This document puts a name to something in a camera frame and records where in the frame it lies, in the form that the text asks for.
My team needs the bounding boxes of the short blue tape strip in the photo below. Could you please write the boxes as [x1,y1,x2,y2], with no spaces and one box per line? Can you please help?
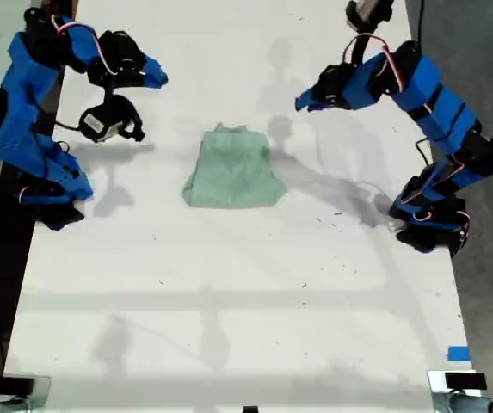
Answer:
[447,345,472,363]

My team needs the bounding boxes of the grey metal pipe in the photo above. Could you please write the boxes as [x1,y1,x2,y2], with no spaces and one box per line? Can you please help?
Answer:
[433,392,493,413]

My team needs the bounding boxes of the pale green T-shirt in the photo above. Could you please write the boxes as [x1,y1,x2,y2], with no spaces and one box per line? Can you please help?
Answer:
[181,122,288,211]

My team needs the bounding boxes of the metal table clamp bracket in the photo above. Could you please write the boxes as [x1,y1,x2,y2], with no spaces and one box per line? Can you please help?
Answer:
[427,370,489,413]
[0,374,53,413]

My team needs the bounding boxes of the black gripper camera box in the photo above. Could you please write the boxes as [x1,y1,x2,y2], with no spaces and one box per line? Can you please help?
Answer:
[77,95,146,144]
[345,0,396,34]

